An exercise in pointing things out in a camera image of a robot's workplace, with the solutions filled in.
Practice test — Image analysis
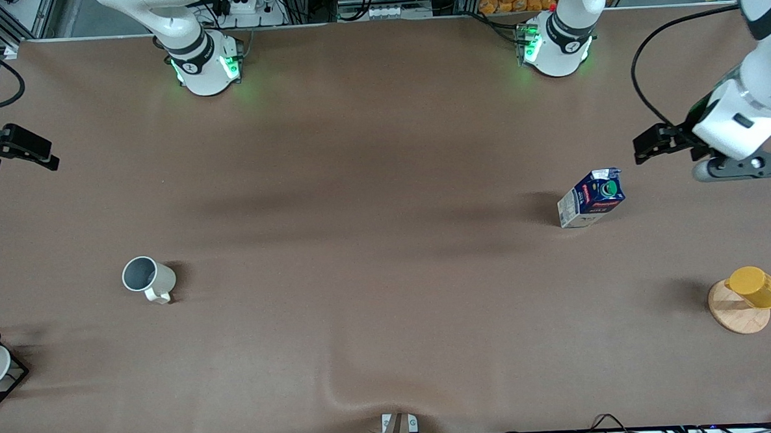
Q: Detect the white cup with handle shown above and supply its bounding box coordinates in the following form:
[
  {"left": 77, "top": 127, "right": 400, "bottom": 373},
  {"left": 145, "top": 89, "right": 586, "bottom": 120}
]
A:
[{"left": 121, "top": 254, "right": 178, "bottom": 308}]

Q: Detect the brown table cloth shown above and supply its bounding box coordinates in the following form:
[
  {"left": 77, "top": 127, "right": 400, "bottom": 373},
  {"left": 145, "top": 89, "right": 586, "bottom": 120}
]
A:
[{"left": 0, "top": 3, "right": 771, "bottom": 433}]

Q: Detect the aluminium frame profile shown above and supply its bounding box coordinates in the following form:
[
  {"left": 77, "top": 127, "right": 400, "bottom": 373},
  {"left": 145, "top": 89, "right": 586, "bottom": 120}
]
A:
[{"left": 0, "top": 0, "right": 60, "bottom": 44}]

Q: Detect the grey metal table bracket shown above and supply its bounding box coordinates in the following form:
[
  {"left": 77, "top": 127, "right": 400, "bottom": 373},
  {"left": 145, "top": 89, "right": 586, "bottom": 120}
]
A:
[{"left": 380, "top": 412, "right": 419, "bottom": 433}]

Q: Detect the small white power strip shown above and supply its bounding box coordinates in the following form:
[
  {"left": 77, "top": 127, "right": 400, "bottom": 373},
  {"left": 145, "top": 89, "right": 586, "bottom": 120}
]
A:
[{"left": 366, "top": 2, "right": 427, "bottom": 21}]

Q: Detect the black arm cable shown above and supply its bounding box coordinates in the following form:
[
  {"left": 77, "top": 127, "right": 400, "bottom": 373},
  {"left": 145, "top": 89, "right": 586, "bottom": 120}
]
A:
[{"left": 628, "top": 3, "right": 746, "bottom": 130}]

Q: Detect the white power strip with plugs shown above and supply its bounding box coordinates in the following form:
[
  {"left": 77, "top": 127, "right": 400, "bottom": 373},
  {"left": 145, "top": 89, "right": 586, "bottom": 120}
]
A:
[{"left": 210, "top": 0, "right": 288, "bottom": 29}]

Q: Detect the yellow plastic cup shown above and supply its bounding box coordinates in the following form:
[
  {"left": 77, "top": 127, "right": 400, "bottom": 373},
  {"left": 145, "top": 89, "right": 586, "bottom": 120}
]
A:
[{"left": 725, "top": 265, "right": 771, "bottom": 311}]

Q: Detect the blue white milk carton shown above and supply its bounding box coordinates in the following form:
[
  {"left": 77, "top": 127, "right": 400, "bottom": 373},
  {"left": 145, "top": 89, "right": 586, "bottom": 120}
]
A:
[{"left": 556, "top": 167, "right": 627, "bottom": 229}]

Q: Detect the black wire rack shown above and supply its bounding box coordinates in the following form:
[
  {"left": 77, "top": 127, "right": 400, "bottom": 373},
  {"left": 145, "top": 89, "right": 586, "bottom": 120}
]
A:
[{"left": 0, "top": 314, "right": 32, "bottom": 419}]

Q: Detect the round wooden cup stand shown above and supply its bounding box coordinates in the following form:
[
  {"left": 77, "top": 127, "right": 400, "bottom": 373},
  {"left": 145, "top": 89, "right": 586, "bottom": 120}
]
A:
[{"left": 707, "top": 278, "right": 771, "bottom": 336}]

